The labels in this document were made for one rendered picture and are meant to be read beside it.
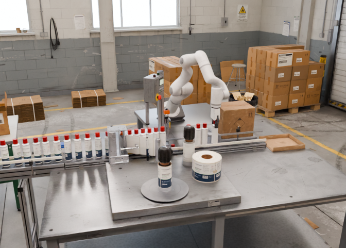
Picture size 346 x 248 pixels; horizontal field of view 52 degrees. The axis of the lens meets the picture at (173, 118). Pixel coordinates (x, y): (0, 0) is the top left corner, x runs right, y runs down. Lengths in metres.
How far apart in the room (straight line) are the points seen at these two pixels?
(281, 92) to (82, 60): 4.22
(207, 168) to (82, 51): 6.00
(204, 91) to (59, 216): 4.63
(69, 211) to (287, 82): 4.97
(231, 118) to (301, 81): 3.73
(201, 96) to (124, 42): 2.51
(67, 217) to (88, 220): 0.13
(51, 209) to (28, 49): 5.87
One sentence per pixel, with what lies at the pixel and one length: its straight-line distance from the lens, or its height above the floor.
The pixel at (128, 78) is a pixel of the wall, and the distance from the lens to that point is 8.32.
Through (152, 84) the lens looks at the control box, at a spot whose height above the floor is 1.43.
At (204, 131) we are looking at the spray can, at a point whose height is 1.02.
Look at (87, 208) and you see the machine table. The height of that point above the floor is 0.83.
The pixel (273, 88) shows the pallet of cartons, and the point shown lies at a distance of 6.40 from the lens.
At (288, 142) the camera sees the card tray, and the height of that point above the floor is 0.83.
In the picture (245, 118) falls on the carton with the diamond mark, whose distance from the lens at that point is 3.23.
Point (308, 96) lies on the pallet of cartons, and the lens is 6.99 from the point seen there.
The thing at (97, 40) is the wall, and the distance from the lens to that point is 8.04.
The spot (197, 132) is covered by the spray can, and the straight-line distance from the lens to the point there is 2.88.
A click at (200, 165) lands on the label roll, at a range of 2.38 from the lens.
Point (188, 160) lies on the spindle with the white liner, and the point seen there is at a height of 0.93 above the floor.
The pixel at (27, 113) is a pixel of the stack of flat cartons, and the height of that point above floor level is 0.16.
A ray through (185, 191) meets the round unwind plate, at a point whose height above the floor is 0.89.
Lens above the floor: 2.07
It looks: 19 degrees down
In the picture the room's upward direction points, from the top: straight up
